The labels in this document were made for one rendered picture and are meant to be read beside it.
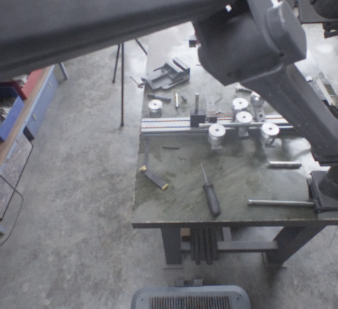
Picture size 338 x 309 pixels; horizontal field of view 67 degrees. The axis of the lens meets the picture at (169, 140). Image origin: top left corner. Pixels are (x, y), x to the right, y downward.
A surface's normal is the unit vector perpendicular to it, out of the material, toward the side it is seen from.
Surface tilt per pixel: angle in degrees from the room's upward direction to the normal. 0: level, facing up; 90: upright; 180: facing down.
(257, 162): 0
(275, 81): 109
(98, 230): 0
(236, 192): 0
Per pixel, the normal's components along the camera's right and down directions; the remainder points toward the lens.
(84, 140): -0.04, -0.64
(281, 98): -0.16, 0.93
